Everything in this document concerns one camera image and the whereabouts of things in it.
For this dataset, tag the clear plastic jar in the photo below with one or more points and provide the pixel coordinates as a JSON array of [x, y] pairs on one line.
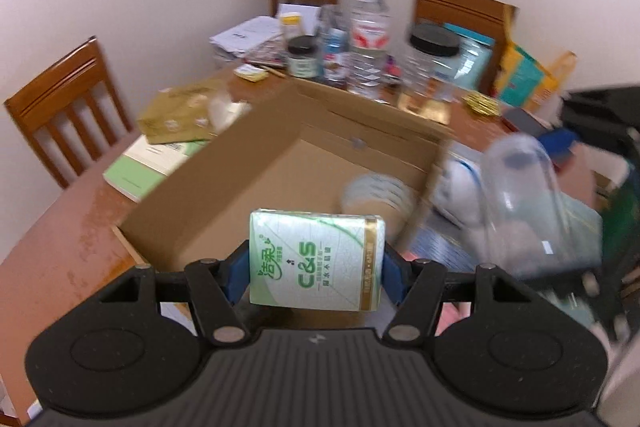
[[520, 197]]

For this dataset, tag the white sock ball blue band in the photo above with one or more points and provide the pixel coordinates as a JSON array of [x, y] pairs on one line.
[[460, 187]]

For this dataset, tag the gold foil wrapper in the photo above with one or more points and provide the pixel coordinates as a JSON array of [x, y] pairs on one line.
[[480, 102]]

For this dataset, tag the green tissue pack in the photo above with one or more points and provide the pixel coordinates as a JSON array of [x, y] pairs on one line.
[[315, 257]]

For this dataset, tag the dark phone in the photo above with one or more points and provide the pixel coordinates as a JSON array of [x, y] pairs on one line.
[[525, 119]]

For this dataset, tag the yellow lid jar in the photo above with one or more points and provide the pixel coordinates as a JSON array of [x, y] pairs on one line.
[[292, 24]]

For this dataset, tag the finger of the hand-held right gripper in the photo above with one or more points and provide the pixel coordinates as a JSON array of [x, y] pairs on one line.
[[561, 146]]

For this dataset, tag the small yellow packet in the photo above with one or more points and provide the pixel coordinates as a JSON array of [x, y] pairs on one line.
[[250, 72]]

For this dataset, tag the small bottle blue label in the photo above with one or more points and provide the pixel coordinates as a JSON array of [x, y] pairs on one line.
[[334, 47]]

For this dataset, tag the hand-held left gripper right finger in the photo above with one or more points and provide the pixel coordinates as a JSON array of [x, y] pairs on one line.
[[395, 279]]

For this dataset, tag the gold tissue package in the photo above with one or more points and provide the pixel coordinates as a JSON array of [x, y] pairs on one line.
[[180, 112]]

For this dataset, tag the clear water bottle red label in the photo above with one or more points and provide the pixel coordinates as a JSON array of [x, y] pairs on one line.
[[370, 37]]

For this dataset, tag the large clear jar black lid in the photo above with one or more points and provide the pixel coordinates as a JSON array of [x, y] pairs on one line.
[[432, 67]]

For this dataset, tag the green book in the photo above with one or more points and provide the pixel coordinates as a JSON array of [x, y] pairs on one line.
[[145, 167]]

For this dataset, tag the pencil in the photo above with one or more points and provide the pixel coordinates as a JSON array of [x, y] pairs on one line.
[[270, 69]]

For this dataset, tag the cardboard box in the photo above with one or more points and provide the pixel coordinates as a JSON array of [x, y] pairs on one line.
[[240, 187]]

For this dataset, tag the pile of white papers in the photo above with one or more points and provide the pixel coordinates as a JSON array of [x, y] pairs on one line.
[[245, 37]]

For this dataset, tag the small jar dark lid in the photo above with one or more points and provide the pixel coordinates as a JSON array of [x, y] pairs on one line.
[[302, 57]]

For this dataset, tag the white paper box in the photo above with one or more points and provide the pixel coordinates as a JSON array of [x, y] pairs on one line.
[[300, 14]]

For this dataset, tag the yellow and teal bag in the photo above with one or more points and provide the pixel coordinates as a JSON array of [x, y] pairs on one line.
[[525, 77]]

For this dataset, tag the teal packet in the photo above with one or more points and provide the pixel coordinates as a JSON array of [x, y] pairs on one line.
[[470, 57]]

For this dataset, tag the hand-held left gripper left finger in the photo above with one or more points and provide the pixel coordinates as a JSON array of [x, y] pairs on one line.
[[239, 274]]

